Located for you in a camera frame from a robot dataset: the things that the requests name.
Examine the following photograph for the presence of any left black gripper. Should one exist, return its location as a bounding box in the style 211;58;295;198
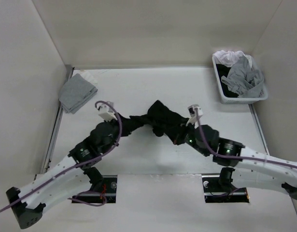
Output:
102;113;136;155

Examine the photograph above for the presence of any black tank top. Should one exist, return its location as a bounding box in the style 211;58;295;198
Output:
120;100;189;145

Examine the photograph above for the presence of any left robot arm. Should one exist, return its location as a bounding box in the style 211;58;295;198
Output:
6;120;122;230

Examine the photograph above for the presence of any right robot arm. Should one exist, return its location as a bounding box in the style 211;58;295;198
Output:
185;123;297;200

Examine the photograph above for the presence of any folded grey tank top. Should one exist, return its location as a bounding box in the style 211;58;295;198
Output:
58;71;98;114

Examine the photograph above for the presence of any black garment in basket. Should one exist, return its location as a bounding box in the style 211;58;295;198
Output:
216;64;238;98

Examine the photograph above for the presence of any grey garment in basket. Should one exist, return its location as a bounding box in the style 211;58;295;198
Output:
221;57;264;98

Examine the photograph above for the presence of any white laundry basket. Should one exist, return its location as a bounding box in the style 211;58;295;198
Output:
212;55;269;104

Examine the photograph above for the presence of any white garment in basket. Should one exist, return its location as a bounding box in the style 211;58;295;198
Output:
212;50;253;68

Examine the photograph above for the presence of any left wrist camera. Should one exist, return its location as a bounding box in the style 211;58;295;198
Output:
96;101;117;121

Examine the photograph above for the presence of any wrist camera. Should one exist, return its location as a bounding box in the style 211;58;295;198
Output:
96;101;117;121
186;104;203;125

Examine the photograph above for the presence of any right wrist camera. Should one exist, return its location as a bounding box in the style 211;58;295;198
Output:
186;104;203;125

